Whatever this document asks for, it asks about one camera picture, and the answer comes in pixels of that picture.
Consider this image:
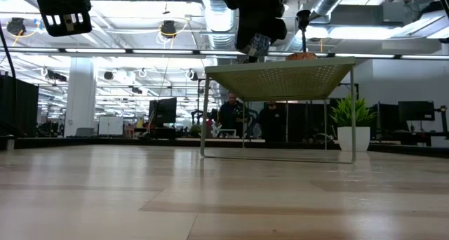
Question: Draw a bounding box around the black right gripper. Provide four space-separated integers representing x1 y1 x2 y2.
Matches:
222 0 292 64

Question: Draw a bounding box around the white candle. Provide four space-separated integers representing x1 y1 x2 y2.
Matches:
247 32 273 58
286 51 319 61

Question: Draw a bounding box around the green perforated metal shelf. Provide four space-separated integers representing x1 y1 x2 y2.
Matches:
199 56 357 165

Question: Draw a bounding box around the black ceiling lamp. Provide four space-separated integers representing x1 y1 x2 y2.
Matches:
160 20 177 39
6 17 27 36

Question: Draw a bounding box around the person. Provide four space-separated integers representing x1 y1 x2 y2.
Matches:
258 101 287 142
217 91 246 139

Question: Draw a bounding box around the black partition panel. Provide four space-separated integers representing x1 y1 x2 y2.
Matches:
286 101 330 142

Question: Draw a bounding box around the black computer monitor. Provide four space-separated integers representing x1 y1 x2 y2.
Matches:
398 100 436 122
148 97 178 125
370 103 399 132

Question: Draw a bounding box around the green plant in white pot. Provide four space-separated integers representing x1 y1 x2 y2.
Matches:
329 94 378 152

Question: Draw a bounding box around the long ceiling light strip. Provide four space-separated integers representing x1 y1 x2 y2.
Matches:
0 47 449 61

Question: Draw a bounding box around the white cabinet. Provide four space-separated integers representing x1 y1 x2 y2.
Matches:
98 115 124 136

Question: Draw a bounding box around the white pillar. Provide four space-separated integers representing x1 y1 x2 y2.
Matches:
64 57 98 138

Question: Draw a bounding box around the silver ventilation duct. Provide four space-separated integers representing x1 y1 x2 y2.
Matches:
286 0 354 51
201 0 236 51

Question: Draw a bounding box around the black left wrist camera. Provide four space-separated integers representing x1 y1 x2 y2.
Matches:
34 0 93 38

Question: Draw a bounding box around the black hanging arm cable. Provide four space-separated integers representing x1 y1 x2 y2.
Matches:
0 32 17 80

